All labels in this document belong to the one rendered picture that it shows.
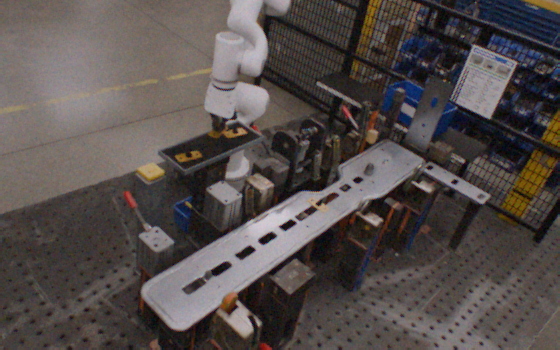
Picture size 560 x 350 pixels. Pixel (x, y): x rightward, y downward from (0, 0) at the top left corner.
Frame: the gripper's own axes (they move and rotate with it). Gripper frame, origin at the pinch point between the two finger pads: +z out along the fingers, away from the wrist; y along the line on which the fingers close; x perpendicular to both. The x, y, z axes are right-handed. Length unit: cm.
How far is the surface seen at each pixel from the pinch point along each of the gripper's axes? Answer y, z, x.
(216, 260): 19.5, 23.6, -33.8
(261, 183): 19.1, 15.9, -1.2
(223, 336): 33, 24, -56
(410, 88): 55, 11, 109
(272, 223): 28.0, 23.7, -9.3
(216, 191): 9.6, 12.7, -17.3
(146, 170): -10.8, 7.7, -26.1
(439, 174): 79, 24, 59
